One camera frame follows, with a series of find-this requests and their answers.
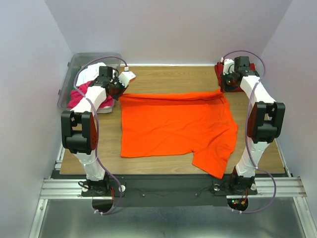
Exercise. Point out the white t shirt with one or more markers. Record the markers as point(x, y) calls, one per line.
point(88, 74)

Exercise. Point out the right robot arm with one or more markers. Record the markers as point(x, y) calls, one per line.
point(263, 123)

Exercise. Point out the orange t shirt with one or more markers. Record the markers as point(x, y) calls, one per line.
point(175, 124)

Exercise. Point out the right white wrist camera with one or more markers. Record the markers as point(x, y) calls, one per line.
point(228, 66)

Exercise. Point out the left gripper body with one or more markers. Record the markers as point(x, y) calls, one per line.
point(117, 89)

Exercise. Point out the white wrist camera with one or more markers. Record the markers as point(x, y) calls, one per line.
point(126, 77)
point(228, 66)

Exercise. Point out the aluminium frame rail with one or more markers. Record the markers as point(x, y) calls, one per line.
point(192, 186)

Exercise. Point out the folded dark red t shirt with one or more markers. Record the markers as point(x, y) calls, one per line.
point(231, 82)

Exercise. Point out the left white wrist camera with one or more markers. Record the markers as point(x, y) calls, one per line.
point(126, 77)

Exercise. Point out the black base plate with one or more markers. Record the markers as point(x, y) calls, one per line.
point(133, 200)

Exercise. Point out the pink t shirt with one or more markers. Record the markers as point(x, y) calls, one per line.
point(75, 97)

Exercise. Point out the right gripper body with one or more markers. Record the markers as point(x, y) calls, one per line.
point(228, 81)

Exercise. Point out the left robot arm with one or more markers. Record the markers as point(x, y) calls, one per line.
point(80, 134)

